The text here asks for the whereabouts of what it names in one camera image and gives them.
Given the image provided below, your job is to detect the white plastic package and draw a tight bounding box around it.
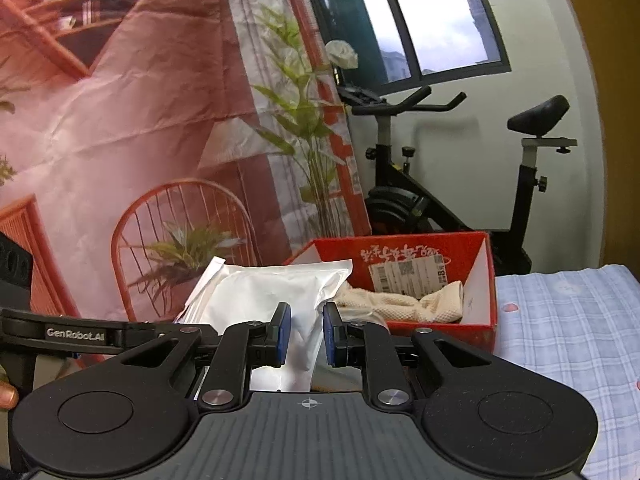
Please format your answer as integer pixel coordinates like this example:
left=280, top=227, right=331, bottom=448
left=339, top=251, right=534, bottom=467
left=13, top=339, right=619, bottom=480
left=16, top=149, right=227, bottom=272
left=172, top=256, right=355, bottom=393

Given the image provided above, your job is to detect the red cardboard box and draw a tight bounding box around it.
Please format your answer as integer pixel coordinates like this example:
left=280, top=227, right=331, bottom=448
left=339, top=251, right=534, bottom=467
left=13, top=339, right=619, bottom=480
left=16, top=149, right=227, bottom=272
left=282, top=231, right=498, bottom=356

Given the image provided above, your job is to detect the dark framed window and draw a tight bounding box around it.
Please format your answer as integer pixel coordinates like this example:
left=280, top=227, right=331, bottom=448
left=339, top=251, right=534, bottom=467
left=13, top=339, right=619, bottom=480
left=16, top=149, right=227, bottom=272
left=300, top=0, right=512, bottom=96

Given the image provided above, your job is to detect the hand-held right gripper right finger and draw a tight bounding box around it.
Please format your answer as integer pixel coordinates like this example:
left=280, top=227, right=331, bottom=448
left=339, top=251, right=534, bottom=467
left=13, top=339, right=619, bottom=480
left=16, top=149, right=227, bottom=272
left=322, top=302, right=506, bottom=408

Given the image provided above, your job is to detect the black exercise bike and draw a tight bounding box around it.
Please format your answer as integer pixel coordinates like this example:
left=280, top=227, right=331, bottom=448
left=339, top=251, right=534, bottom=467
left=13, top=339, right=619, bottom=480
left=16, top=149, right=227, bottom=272
left=336, top=85, right=578, bottom=276

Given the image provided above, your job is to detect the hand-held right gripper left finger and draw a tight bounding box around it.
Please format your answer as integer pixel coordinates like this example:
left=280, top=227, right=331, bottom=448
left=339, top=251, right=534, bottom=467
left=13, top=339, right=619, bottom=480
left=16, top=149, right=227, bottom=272
left=107, top=302, right=293, bottom=411

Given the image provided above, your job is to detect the blue checked tablecloth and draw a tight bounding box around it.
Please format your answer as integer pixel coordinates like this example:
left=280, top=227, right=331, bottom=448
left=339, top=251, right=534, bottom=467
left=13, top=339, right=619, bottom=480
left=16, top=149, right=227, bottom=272
left=492, top=262, right=640, bottom=480

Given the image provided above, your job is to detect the pink printed backdrop cloth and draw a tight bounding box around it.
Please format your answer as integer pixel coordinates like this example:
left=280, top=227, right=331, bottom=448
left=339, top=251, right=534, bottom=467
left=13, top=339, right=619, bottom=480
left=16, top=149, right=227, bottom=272
left=0, top=0, right=373, bottom=326

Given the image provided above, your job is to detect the person's left hand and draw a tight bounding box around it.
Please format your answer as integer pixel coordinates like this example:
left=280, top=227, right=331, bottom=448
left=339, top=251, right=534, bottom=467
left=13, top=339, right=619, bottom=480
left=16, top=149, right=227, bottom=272
left=0, top=379, right=20, bottom=411

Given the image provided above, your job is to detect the cream mesh cloth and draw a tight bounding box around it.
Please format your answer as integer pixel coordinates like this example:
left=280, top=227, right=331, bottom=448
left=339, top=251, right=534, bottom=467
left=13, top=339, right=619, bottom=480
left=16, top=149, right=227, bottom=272
left=334, top=280, right=466, bottom=326

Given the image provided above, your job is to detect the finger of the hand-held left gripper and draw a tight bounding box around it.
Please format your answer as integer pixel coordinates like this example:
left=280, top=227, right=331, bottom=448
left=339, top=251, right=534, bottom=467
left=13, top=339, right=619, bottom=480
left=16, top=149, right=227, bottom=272
left=120, top=321, right=173, bottom=353

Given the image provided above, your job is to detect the yellow wooden door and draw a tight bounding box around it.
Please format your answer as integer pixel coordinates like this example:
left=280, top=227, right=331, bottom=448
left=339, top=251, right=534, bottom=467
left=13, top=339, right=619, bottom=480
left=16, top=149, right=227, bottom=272
left=550, top=0, right=640, bottom=271

